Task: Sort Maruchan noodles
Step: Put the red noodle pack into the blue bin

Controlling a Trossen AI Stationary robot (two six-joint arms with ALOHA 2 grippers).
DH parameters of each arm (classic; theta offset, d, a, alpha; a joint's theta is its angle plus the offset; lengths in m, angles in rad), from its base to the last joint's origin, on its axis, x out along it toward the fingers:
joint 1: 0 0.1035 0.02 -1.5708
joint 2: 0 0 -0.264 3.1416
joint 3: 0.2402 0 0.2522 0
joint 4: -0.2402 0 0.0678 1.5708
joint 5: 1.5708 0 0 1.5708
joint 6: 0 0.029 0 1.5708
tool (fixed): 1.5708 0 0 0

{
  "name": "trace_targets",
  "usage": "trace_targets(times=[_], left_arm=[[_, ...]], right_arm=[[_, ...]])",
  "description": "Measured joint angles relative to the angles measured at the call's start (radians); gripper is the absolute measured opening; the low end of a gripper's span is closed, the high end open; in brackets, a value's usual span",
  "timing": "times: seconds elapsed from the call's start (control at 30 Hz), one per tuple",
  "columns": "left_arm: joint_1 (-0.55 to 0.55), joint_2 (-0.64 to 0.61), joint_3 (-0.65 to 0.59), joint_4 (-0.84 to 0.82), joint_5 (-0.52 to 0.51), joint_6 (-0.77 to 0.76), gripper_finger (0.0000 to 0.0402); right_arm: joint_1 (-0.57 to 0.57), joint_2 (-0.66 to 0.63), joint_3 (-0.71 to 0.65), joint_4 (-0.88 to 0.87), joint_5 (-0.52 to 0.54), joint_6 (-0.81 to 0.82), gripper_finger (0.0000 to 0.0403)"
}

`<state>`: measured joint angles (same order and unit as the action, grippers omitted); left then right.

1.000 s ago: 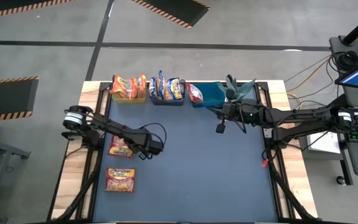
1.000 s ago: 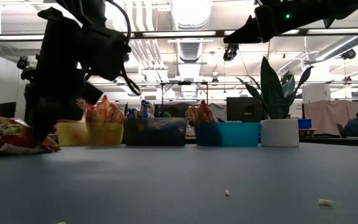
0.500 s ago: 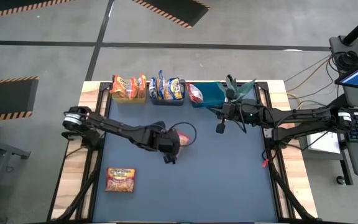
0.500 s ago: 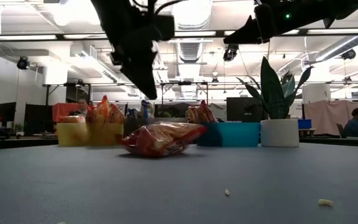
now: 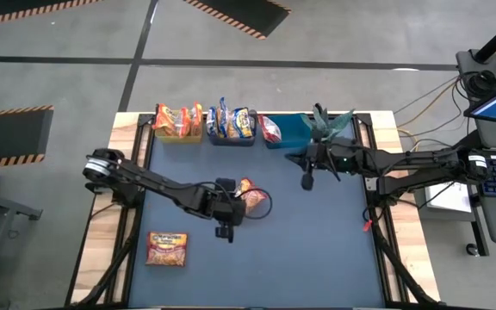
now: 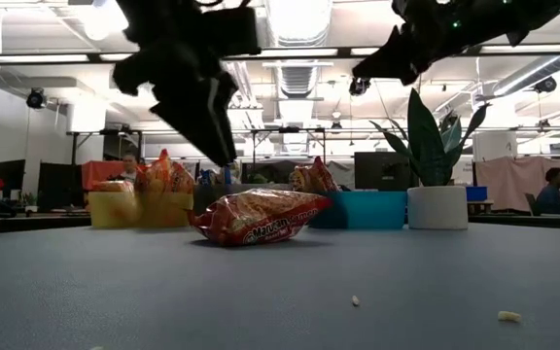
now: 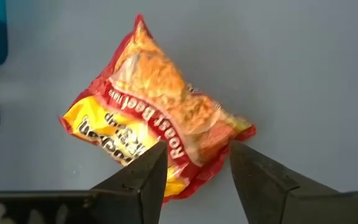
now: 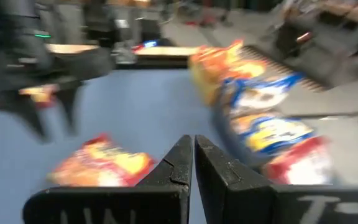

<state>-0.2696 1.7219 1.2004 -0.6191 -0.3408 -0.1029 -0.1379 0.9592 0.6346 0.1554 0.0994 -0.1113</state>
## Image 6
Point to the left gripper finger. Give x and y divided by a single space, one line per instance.
187 116
230 121

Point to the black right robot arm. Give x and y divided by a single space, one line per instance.
513 19

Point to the small green bush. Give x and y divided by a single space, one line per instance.
259 179

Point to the wide black screen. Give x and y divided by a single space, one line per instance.
275 171

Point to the person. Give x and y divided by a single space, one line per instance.
128 167
552 194

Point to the green snake plant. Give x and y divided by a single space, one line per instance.
426 146

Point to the grey translucent bin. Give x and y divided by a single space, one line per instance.
202 199

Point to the black monitor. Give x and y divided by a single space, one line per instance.
10 175
382 170

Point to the yellow plastic bin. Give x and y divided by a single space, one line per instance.
115 209

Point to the black ceiling spotlight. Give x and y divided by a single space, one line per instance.
545 85
36 98

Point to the teal plastic bin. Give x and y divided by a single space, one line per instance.
372 209

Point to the white plant pot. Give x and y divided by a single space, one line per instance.
438 206

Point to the black panel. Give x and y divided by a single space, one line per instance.
59 182

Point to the blue box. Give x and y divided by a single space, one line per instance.
477 193

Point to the beige cloth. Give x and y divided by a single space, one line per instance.
503 177

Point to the small potted plant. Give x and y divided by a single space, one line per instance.
28 199

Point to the small white crumb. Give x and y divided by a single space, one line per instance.
355 301

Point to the long pale crumb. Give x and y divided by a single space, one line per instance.
509 317

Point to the black overhead camera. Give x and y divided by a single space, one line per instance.
359 86

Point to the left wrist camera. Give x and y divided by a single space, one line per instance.
231 29

